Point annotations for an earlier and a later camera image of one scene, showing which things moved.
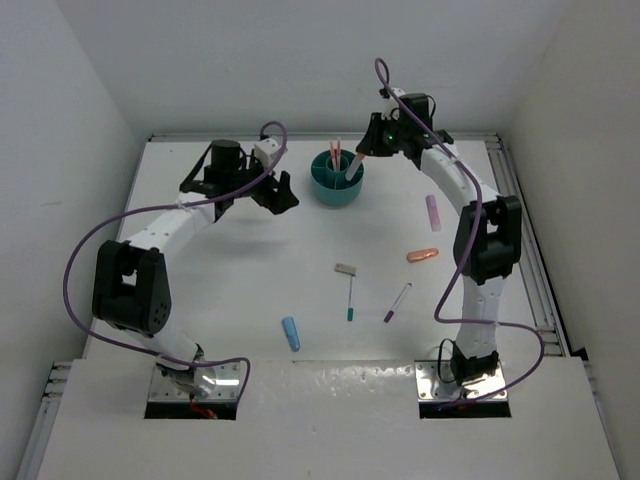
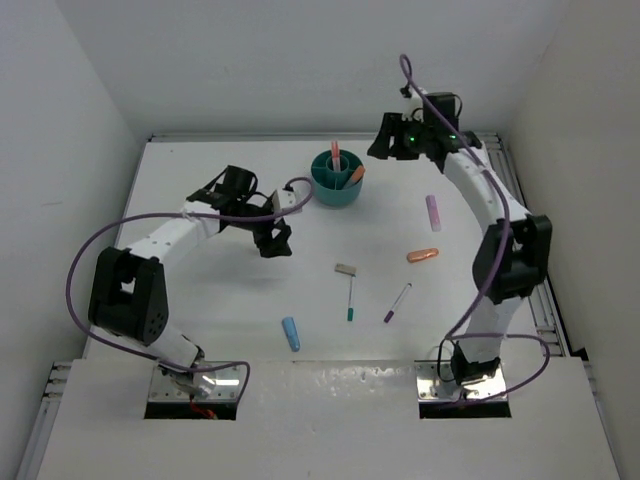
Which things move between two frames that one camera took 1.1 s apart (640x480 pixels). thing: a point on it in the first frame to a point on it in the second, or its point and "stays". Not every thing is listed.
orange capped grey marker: (357, 161) to (356, 176)
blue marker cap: (291, 332) stays
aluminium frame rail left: (54, 387) stays
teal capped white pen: (351, 294) stays
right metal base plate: (435, 381) stays
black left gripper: (278, 199) to (276, 245)
